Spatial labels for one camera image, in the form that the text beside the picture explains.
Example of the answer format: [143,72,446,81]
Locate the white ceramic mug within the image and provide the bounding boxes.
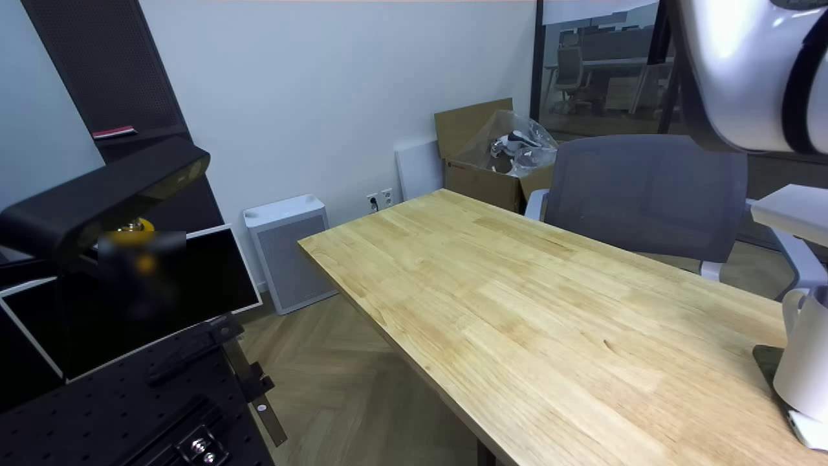
[774,287,828,422]

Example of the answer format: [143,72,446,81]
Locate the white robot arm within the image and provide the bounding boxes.
[671,0,828,158]

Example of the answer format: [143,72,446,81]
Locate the white flat board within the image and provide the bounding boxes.
[394,139,442,199]

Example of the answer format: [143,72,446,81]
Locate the brown cardboard box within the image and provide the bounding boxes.
[436,99,551,213]

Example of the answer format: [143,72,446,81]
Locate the white air purifier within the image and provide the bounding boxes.
[243,195,334,316]

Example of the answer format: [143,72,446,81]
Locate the clear plastic wrap bundle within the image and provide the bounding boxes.
[490,124,557,178]

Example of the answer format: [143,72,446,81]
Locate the grey office chair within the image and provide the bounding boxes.
[526,136,750,281]

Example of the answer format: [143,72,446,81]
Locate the dark glossy tablet on table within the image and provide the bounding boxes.
[753,344,828,453]

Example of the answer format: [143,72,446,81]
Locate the wall power outlet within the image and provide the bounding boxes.
[369,187,397,211]

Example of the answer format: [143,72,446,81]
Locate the black metal clamp bracket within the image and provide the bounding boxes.
[209,318,288,446]

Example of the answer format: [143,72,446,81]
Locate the yellow black camera mount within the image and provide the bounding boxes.
[110,218,173,318]

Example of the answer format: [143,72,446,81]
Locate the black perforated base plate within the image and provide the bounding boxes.
[0,331,275,466]

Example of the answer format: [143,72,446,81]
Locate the black stereo camera bar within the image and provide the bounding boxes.
[0,139,209,261]

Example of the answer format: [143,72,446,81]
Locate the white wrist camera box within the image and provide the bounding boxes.
[750,185,828,247]

